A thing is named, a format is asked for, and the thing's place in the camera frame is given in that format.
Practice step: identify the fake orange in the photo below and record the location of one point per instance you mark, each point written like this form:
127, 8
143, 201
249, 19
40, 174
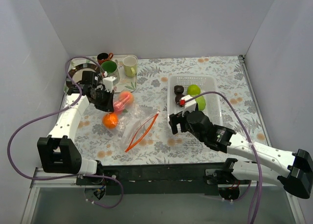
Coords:
110, 120

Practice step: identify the pale yellow mug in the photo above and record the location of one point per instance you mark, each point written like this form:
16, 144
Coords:
130, 66

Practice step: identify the small brown orange cup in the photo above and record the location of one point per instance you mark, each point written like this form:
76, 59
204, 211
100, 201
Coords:
103, 57

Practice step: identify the green floral mug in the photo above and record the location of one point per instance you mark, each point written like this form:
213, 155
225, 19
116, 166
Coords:
111, 68

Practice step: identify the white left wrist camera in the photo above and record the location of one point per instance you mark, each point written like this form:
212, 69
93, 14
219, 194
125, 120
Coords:
109, 82

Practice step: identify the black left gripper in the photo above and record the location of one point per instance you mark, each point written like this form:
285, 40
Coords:
107, 100

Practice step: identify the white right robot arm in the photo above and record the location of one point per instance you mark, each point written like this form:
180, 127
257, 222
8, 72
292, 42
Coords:
291, 170

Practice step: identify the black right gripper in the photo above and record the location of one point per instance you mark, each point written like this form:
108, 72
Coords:
177, 123

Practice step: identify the white plastic basket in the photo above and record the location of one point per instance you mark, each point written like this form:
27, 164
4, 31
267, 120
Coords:
205, 83

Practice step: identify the fake green cabbage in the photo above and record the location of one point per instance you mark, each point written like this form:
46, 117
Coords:
201, 102

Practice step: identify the fake green lime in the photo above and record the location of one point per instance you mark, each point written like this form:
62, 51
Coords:
193, 90

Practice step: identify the fake dark purple plum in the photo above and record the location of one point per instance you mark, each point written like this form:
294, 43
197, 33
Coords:
178, 89

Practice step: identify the fake red peach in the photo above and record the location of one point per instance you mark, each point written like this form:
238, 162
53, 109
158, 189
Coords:
126, 97

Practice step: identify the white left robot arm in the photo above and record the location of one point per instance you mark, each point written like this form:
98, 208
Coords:
57, 151

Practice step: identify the floral tablecloth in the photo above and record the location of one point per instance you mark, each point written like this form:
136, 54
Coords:
159, 146

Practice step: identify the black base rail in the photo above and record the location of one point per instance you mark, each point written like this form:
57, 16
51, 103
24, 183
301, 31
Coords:
199, 178

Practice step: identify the fake red apple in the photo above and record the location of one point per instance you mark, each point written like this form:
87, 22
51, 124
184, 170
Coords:
119, 106

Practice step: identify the clear zip top bag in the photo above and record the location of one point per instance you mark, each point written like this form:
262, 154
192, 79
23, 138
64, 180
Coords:
134, 124

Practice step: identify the floral serving tray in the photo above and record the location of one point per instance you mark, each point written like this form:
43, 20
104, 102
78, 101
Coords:
125, 82

